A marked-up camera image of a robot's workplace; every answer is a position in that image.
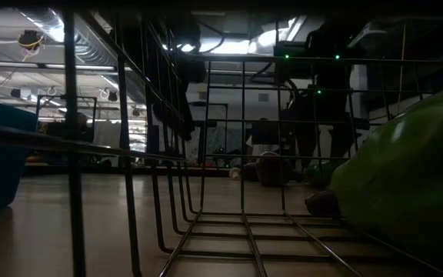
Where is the light green chayote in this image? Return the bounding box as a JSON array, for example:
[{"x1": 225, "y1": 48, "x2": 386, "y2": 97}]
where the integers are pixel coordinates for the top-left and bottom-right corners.
[{"x1": 331, "y1": 82, "x2": 443, "y2": 276}]

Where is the silver ventilation duct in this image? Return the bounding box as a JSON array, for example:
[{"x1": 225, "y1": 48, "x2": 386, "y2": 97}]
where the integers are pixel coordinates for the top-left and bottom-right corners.
[{"x1": 25, "y1": 7, "x2": 118, "y2": 68}]

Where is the wire mesh basket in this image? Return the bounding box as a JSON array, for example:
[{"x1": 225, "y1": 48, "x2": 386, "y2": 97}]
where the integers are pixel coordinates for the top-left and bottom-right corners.
[{"x1": 0, "y1": 7, "x2": 443, "y2": 277}]

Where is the black metal table frame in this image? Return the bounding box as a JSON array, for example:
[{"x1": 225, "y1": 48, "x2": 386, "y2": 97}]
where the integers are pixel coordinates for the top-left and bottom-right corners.
[{"x1": 25, "y1": 163, "x2": 232, "y2": 177}]

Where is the black yellow cable reel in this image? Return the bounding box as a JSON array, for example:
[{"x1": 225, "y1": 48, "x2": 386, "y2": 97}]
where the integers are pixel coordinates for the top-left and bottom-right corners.
[{"x1": 17, "y1": 29, "x2": 45, "y2": 62}]

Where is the bright ceiling light panel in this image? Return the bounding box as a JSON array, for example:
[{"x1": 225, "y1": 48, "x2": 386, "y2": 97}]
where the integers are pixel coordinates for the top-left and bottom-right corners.
[
  {"x1": 258, "y1": 17, "x2": 295, "y2": 47},
  {"x1": 178, "y1": 36, "x2": 253, "y2": 55}
]

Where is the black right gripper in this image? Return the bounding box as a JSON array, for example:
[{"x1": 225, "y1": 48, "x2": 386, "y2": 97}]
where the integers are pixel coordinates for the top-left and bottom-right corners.
[{"x1": 296, "y1": 95, "x2": 363, "y2": 169}]

